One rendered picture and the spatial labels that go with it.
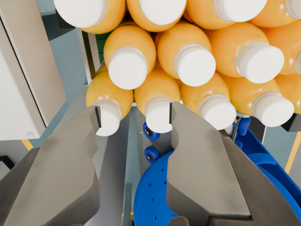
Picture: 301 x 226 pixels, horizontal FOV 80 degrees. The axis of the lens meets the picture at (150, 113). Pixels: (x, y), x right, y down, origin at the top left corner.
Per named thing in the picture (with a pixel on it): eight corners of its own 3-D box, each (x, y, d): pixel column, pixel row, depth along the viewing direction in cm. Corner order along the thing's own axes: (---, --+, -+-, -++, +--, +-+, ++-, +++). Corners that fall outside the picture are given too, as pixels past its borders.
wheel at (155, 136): (154, 145, 38) (161, 141, 39) (154, 128, 36) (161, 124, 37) (141, 135, 41) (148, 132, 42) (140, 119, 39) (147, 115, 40)
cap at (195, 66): (196, 37, 18) (201, 41, 17) (218, 63, 20) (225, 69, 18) (168, 66, 20) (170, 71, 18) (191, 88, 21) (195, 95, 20)
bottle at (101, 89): (105, 85, 40) (83, 142, 24) (97, 53, 36) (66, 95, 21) (137, 82, 40) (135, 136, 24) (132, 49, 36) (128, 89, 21)
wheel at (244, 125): (234, 137, 40) (244, 140, 39) (239, 120, 37) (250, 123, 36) (239, 127, 43) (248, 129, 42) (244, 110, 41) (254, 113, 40)
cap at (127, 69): (153, 64, 19) (155, 70, 18) (132, 90, 21) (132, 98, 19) (123, 41, 18) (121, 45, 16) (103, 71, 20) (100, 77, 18)
